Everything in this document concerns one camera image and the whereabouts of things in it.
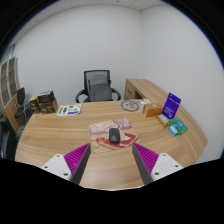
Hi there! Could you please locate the wide brown cardboard box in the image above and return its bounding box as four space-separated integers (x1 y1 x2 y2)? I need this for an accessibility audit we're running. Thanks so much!
38 98 59 115

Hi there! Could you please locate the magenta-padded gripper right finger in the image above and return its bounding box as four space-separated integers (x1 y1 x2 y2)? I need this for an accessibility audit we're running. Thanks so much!
131 142 184 185

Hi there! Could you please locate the wooden side desk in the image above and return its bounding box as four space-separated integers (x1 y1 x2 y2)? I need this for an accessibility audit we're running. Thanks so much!
123 78 168 104

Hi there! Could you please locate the pink and red printed mouse pad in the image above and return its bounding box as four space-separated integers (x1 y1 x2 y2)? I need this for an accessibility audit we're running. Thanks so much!
88 117 140 155

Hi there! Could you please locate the grey backpack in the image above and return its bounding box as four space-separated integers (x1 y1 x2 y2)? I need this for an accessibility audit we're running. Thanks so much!
87 74 112 102

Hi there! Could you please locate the black mesh office chair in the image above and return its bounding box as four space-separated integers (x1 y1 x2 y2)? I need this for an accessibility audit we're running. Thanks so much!
75 69 122 103

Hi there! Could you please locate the small tan box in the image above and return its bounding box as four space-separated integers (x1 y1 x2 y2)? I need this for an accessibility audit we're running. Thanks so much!
155 113 171 128

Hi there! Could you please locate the small teal box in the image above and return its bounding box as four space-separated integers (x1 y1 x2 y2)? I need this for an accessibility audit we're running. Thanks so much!
167 124 180 137

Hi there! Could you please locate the black box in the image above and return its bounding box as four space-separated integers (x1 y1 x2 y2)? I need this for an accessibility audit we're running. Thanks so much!
37 90 55 104

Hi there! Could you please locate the small black chair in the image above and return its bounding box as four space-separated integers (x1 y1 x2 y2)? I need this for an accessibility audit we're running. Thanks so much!
13 87 31 123

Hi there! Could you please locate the narrow brown cardboard box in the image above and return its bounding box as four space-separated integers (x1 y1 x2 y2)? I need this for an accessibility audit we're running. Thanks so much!
28 95 43 115

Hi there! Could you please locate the black computer mouse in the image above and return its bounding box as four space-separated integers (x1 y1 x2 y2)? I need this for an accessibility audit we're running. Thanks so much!
108 126 121 145

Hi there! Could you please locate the green flat box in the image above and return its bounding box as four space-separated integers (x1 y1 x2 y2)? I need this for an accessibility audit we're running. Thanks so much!
169 117 189 135

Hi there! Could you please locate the small orange-brown box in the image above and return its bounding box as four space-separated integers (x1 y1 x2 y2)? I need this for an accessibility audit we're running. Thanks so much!
142 103 164 118

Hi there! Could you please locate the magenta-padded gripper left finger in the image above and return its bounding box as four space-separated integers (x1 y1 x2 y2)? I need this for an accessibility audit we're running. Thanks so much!
40 142 92 185

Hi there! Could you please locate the wooden shelf unit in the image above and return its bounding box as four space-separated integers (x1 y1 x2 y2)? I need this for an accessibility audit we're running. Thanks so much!
0 56 21 131

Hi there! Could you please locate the black sofa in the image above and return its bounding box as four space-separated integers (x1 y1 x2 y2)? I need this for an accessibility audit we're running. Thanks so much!
0 116 19 160

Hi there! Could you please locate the white sheet with green print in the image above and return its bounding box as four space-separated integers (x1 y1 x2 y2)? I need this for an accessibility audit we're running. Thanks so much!
56 103 82 117

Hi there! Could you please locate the purple card package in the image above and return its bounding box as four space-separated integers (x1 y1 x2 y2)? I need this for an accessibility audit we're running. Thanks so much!
161 92 182 120

